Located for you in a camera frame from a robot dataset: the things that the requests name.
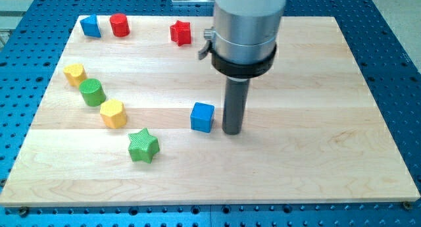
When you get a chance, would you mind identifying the red cylinder block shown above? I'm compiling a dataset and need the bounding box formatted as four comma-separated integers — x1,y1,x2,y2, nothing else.
109,13,130,38

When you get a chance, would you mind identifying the yellow heart block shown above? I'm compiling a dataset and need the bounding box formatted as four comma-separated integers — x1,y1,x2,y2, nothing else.
63,63,87,88

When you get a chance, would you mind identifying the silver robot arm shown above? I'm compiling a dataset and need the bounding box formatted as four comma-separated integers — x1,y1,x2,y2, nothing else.
198,0,287,80

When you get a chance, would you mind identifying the light wooden board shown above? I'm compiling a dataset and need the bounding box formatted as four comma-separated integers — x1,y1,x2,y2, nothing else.
1,15,420,207

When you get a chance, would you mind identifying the red star block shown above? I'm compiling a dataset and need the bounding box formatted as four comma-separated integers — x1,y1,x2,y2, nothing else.
170,20,191,46

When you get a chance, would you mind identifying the green star block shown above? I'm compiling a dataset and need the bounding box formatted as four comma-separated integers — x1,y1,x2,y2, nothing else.
128,128,160,164

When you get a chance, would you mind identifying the blue cube block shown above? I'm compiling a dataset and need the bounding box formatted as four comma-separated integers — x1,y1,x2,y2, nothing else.
190,102,214,133

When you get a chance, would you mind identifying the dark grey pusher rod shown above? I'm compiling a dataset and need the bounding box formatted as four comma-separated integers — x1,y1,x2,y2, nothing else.
222,78,250,135

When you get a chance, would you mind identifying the green cylinder block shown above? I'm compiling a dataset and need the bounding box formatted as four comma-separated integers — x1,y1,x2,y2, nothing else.
79,78,106,107

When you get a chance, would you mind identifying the yellow hexagon block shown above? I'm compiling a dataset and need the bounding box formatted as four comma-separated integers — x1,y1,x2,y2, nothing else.
100,99,127,129

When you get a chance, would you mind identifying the blue triangle block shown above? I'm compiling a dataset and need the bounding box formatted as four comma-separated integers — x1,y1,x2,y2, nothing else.
80,14,101,38

